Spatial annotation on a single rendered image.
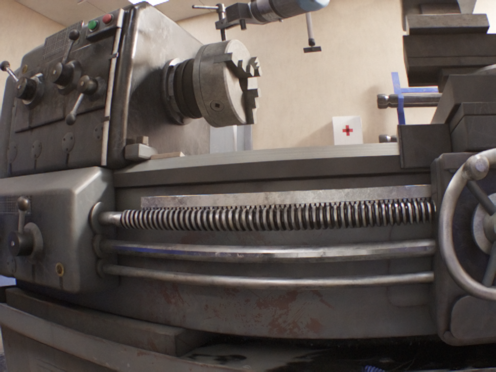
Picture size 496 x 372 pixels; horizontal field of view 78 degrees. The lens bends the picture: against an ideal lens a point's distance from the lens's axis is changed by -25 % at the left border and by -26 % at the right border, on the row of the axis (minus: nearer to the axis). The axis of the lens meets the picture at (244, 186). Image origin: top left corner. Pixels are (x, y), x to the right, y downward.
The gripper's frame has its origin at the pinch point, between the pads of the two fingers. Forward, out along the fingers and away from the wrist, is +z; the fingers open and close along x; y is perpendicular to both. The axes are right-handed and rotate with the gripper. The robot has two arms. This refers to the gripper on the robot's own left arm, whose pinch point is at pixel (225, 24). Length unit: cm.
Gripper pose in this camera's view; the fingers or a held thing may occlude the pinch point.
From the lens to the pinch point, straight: 111.3
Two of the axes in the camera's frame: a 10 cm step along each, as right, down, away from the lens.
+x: 7.3, -2.4, 6.4
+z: -6.6, -0.3, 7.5
